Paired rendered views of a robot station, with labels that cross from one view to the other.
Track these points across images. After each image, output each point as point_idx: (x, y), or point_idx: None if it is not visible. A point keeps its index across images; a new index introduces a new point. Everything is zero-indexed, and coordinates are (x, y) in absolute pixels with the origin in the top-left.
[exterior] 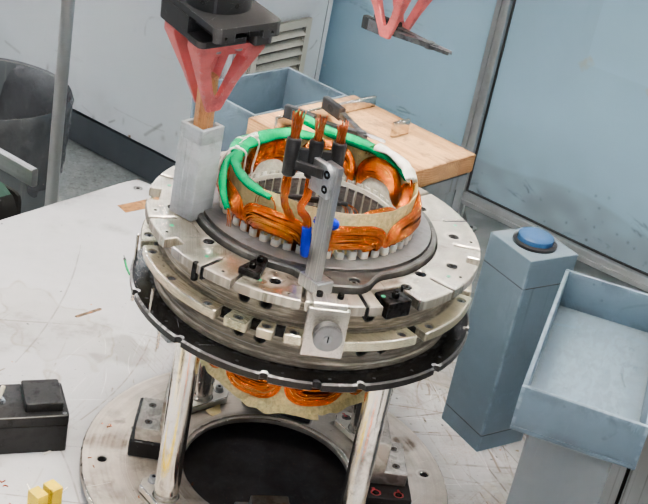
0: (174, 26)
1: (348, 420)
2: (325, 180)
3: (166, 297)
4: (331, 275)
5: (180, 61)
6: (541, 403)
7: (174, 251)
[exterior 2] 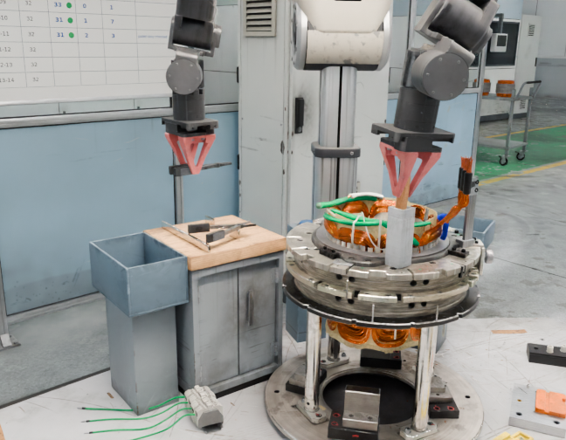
0: (418, 150)
1: (326, 360)
2: (476, 185)
3: (424, 312)
4: (453, 238)
5: (407, 174)
6: (486, 236)
7: (449, 271)
